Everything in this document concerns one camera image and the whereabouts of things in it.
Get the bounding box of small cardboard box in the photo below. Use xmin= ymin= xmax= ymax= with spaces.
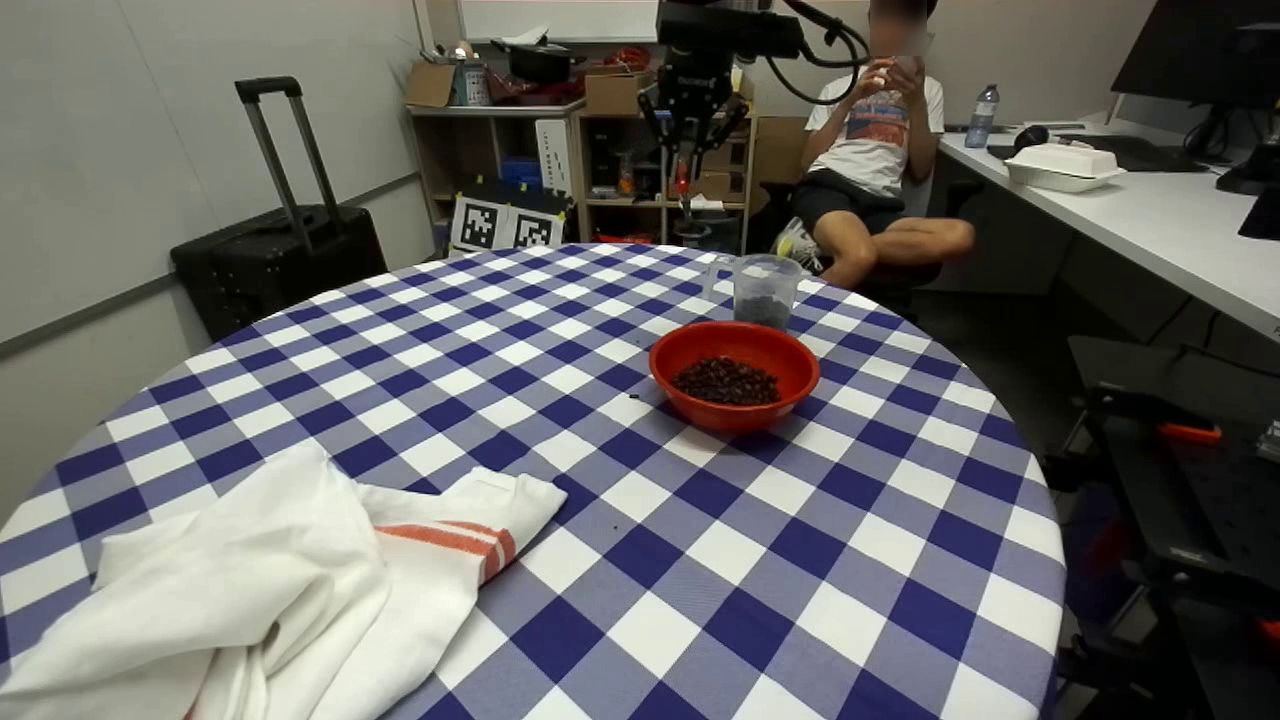
xmin=404 ymin=56 xmax=465 ymax=116

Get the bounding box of open cardboard box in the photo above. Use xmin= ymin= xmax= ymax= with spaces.
xmin=580 ymin=62 xmax=657 ymax=118

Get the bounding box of white food container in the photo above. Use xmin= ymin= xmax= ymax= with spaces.
xmin=1003 ymin=136 xmax=1127 ymax=201

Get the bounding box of white fiducial tag board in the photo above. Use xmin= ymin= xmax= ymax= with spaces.
xmin=446 ymin=191 xmax=572 ymax=261

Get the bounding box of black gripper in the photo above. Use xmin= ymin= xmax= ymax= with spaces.
xmin=638 ymin=52 xmax=756 ymax=155

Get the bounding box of black equipment cart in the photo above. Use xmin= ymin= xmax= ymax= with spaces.
xmin=1053 ymin=332 xmax=1280 ymax=720

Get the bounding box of black computer monitor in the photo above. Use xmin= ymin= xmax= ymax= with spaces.
xmin=1111 ymin=0 xmax=1280 ymax=110

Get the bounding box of orange handled tool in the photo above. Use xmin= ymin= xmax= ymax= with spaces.
xmin=1156 ymin=417 xmax=1230 ymax=450

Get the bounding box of seated person in white shirt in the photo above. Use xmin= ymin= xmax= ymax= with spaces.
xmin=775 ymin=0 xmax=979 ymax=290

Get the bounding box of transparent plastic cup bowl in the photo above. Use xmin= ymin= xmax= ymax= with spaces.
xmin=729 ymin=252 xmax=808 ymax=332

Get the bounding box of white cloth with orange stripes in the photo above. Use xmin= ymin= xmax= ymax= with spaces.
xmin=0 ymin=437 xmax=572 ymax=720

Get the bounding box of wooden storage shelf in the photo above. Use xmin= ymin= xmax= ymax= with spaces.
xmin=404 ymin=56 xmax=769 ymax=261

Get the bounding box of orange plastic bowl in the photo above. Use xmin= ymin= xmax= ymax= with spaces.
xmin=645 ymin=316 xmax=824 ymax=440

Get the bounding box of long white desk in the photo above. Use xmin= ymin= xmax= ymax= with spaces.
xmin=931 ymin=124 xmax=1280 ymax=352

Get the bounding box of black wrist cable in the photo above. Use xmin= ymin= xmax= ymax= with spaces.
xmin=761 ymin=0 xmax=871 ymax=110

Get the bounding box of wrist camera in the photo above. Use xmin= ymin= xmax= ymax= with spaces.
xmin=657 ymin=0 xmax=813 ymax=62

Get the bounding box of blue white checkered tablecloth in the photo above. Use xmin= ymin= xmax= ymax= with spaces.
xmin=0 ymin=237 xmax=1072 ymax=720

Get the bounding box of black wheeled suitcase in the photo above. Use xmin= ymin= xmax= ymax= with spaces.
xmin=169 ymin=70 xmax=394 ymax=342

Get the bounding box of clear water bottle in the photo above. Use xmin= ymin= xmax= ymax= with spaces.
xmin=964 ymin=81 xmax=1003 ymax=150

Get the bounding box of black keyboard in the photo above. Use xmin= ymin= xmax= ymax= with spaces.
xmin=1093 ymin=131 xmax=1218 ymax=176

